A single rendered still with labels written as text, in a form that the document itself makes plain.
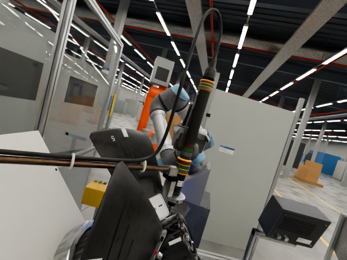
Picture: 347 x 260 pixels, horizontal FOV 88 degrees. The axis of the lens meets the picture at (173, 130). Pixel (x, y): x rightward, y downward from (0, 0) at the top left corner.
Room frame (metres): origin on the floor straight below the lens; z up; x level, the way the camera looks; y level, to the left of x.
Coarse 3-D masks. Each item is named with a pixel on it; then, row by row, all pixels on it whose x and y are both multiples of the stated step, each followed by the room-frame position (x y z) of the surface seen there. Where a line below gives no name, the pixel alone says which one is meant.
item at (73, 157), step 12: (216, 12) 0.51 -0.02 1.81; (192, 48) 0.48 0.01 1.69; (216, 48) 0.53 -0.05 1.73; (180, 84) 0.48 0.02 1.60; (168, 132) 0.48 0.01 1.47; (36, 156) 0.32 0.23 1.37; (48, 156) 0.33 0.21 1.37; (60, 156) 0.34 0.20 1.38; (72, 156) 0.35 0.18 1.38; (84, 156) 0.37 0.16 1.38; (144, 168) 0.45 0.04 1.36
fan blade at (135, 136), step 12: (96, 132) 0.49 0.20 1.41; (108, 132) 0.52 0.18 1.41; (120, 132) 0.55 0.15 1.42; (132, 132) 0.59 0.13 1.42; (96, 144) 0.47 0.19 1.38; (108, 144) 0.49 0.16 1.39; (120, 144) 0.52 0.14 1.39; (132, 144) 0.55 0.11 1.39; (144, 144) 0.59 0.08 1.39; (108, 156) 0.48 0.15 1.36; (120, 156) 0.50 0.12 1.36; (132, 156) 0.52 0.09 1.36; (144, 156) 0.55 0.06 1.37; (144, 180) 0.50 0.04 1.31; (156, 180) 0.52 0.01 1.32; (156, 192) 0.49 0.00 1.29
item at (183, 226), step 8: (176, 216) 0.45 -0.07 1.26; (168, 224) 0.43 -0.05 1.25; (176, 224) 0.42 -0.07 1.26; (184, 224) 0.47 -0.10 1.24; (168, 232) 0.41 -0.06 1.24; (176, 232) 0.41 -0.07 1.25; (184, 232) 0.43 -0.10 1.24; (168, 240) 0.40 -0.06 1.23; (184, 240) 0.39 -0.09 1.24; (192, 240) 0.48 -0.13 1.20; (160, 248) 0.39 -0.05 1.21; (168, 248) 0.39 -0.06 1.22; (176, 248) 0.39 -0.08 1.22; (184, 248) 0.39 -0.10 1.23; (192, 248) 0.43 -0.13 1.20; (168, 256) 0.39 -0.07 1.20; (176, 256) 0.39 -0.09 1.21; (184, 256) 0.39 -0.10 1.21; (192, 256) 0.39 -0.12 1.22
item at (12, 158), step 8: (0, 160) 0.29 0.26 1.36; (8, 160) 0.29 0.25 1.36; (16, 160) 0.30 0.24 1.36; (24, 160) 0.31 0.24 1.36; (32, 160) 0.31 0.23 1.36; (40, 160) 0.32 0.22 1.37; (48, 160) 0.33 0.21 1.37; (56, 160) 0.34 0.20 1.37; (64, 160) 0.34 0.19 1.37; (80, 160) 0.37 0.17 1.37; (104, 168) 0.39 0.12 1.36; (112, 168) 0.40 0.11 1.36; (128, 168) 0.43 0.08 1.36; (136, 168) 0.44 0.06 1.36; (152, 168) 0.47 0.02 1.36; (160, 168) 0.48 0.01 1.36; (168, 168) 0.50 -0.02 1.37
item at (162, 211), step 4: (156, 196) 0.49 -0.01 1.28; (160, 196) 0.50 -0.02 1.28; (152, 200) 0.48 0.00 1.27; (156, 200) 0.49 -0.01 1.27; (160, 200) 0.49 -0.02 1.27; (152, 204) 0.48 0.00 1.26; (156, 204) 0.48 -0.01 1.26; (160, 204) 0.49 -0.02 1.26; (164, 204) 0.49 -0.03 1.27; (156, 208) 0.47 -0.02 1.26; (160, 208) 0.48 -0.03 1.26; (164, 208) 0.48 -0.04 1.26; (156, 212) 0.47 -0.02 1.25; (160, 212) 0.47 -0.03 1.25; (164, 212) 0.48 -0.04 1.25; (168, 212) 0.48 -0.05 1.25; (160, 216) 0.47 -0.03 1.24; (164, 216) 0.47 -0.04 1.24
